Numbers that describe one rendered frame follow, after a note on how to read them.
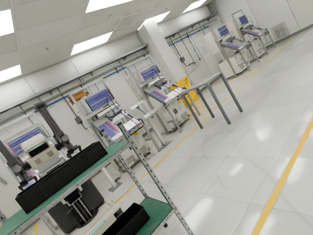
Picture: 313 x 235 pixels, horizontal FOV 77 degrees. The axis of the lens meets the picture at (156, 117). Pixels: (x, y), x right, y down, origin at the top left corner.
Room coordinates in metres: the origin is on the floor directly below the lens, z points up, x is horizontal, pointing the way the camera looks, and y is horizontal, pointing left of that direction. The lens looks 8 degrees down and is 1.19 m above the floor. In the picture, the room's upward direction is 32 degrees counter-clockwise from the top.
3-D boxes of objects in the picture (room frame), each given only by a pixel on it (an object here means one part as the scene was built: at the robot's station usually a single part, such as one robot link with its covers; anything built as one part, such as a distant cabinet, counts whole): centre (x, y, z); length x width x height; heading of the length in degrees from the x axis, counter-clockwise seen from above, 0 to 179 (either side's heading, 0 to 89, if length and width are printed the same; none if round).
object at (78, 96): (4.36, 1.07, 1.82); 0.68 x 0.30 x 0.20; 122
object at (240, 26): (7.63, -4.55, 0.95); 1.36 x 0.82 x 1.90; 32
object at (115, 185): (3.46, 1.30, 0.39); 0.24 x 0.24 x 0.78; 32
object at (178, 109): (4.85, -0.41, 0.65); 1.01 x 0.73 x 1.29; 32
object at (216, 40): (6.88, -3.31, 0.95); 1.36 x 0.82 x 1.90; 32
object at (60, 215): (2.29, 1.36, 0.59); 0.55 x 0.34 x 0.83; 123
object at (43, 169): (1.97, 1.15, 0.99); 0.28 x 0.16 x 0.22; 123
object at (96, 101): (4.16, 0.82, 1.52); 0.51 x 0.13 x 0.27; 122
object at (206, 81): (3.52, -0.99, 0.40); 0.70 x 0.45 x 0.80; 30
